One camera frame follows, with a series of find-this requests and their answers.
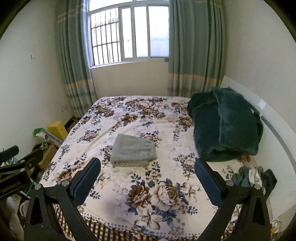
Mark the grey metal pipe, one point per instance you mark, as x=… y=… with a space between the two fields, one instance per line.
x=49 y=137

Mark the dark folded jeans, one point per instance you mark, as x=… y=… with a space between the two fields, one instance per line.
x=268 y=182

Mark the barred window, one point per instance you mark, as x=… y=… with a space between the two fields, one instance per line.
x=129 y=32

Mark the grey-green striped curtain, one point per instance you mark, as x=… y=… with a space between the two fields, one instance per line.
x=194 y=46
x=76 y=58

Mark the wall socket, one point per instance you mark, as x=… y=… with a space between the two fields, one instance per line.
x=65 y=108

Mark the cardboard box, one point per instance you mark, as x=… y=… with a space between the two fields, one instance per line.
x=47 y=156

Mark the dark patterned cloth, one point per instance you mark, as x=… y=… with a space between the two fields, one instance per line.
x=41 y=147

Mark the dark green plush blanket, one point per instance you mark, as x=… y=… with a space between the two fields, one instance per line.
x=226 y=125

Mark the white folded cloth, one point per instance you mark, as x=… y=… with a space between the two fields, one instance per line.
x=253 y=176

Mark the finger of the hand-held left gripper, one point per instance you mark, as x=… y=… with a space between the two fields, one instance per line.
x=29 y=158
x=9 y=153

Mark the yellow box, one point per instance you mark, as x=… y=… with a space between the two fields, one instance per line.
x=57 y=129

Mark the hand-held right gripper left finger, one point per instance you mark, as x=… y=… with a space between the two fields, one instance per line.
x=85 y=183

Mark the grey fleece pants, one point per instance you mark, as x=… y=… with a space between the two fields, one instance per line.
x=135 y=150

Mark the white headboard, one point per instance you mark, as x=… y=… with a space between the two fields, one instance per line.
x=277 y=129

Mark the bed with floral sheet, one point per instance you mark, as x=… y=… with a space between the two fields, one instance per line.
x=143 y=129

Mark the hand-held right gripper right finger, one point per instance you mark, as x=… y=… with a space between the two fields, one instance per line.
x=205 y=180

